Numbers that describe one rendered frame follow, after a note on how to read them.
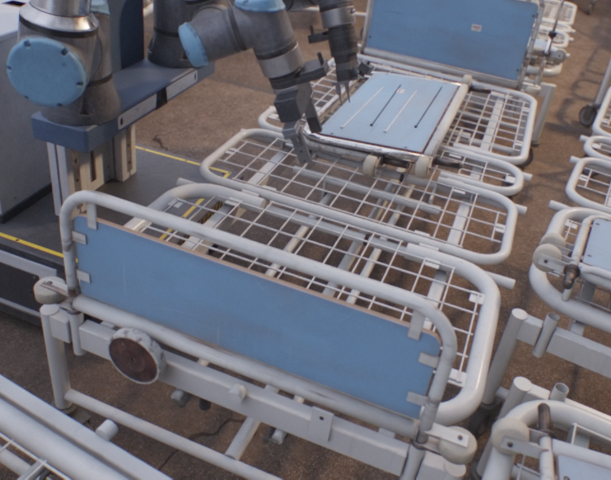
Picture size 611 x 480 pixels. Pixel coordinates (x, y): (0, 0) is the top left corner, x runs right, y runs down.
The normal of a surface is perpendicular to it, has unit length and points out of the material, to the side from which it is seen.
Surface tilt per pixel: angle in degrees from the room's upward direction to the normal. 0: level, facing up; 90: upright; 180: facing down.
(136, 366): 90
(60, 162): 90
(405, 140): 5
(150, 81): 0
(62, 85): 95
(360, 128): 5
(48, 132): 90
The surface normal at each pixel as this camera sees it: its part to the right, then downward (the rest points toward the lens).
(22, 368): 0.11, -0.84
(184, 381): -0.36, 0.46
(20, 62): 0.05, 0.61
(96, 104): 0.67, 0.14
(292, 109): -0.18, 0.60
